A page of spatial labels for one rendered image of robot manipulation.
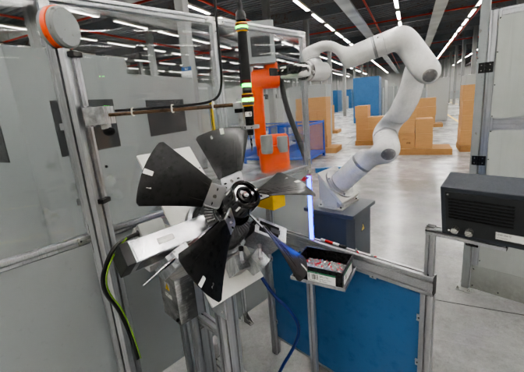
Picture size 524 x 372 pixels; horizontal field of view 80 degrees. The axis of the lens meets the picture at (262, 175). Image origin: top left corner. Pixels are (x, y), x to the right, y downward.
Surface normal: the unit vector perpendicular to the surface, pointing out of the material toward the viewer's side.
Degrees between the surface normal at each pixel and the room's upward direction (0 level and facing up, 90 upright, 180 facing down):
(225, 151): 50
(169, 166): 76
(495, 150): 90
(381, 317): 90
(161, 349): 90
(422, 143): 90
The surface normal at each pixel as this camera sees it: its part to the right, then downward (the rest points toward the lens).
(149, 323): 0.70, 0.11
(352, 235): 0.08, 0.21
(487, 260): -0.70, 0.22
